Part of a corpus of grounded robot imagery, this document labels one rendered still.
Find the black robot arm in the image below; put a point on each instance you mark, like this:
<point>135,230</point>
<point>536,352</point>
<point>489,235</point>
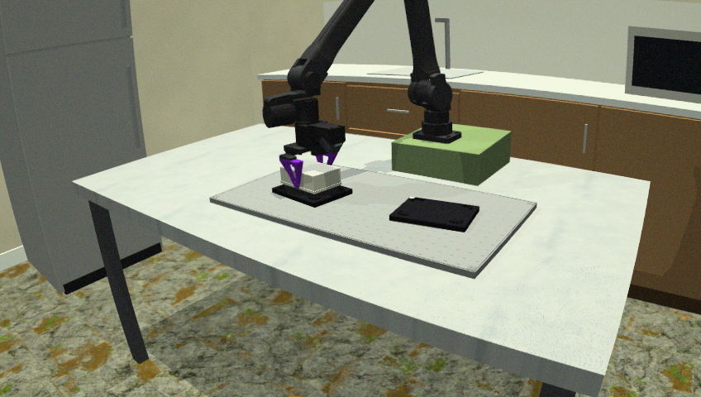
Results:
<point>433,93</point>

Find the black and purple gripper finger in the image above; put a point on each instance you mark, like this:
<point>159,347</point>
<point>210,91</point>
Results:
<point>331,158</point>
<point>298,167</point>

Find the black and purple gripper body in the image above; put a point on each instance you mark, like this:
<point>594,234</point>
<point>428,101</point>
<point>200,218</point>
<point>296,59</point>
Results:
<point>293,148</point>

